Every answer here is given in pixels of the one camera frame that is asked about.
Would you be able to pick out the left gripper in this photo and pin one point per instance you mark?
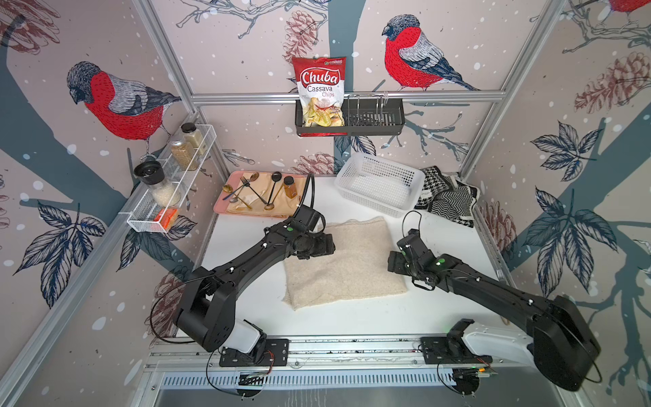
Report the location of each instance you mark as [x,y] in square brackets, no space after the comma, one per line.
[326,245]

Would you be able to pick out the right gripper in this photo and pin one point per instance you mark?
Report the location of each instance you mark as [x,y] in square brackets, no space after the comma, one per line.
[394,260]

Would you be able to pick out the beige knitted scarf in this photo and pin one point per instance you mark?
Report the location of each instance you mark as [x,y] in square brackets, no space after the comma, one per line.
[358,269]

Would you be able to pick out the white plastic basket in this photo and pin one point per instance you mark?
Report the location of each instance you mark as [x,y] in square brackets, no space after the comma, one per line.
[380,184]

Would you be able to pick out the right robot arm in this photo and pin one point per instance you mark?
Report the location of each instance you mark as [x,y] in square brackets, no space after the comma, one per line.
[563,348]

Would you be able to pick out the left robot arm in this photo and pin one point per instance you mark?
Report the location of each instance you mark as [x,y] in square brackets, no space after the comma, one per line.
[207,309]

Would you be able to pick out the black white patterned scarf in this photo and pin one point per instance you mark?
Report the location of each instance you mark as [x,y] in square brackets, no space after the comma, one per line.
[445,196]

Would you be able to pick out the small amber spice bottle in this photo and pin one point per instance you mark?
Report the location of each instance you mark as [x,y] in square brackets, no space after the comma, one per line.
[290,187]

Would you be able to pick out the pink tray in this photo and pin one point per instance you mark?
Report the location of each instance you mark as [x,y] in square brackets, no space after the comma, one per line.
[224,201]

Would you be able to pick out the beige cloth on tray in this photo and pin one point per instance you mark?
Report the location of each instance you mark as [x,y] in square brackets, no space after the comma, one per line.
[279,201]

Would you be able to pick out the black ladle spoon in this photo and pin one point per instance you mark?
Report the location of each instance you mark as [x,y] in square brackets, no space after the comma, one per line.
[276,177]

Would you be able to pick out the black gold fork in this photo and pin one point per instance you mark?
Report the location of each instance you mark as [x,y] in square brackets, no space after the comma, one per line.
[247,182]

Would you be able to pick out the gold spoon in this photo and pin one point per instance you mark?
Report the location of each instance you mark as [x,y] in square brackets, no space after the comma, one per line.
[233,195]

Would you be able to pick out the small orange box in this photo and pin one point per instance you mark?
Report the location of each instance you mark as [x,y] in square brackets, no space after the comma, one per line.
[166,218]

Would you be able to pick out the spice jar silver lid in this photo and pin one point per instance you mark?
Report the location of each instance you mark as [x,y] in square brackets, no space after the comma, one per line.
[184,155]

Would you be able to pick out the spice jar black lid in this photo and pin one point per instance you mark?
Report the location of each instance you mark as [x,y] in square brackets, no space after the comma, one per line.
[194,137]

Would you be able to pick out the red cassava chips bag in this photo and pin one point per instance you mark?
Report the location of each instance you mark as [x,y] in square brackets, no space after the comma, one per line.
[321,84]

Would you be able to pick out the large jar black lid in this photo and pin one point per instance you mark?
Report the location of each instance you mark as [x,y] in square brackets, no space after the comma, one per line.
[163,191]

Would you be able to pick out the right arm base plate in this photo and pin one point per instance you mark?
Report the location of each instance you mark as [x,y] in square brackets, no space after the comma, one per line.
[441,350]

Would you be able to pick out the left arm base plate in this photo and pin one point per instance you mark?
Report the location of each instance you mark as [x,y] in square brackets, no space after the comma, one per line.
[268,352]

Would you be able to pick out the black wire wall basket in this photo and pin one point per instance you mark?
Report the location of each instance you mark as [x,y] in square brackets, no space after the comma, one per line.
[361,117]

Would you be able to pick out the white wire wall shelf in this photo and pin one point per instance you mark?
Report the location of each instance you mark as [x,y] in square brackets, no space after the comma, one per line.
[141,218]

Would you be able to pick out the aluminium front rail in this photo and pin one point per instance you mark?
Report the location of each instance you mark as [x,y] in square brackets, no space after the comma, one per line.
[351,351]

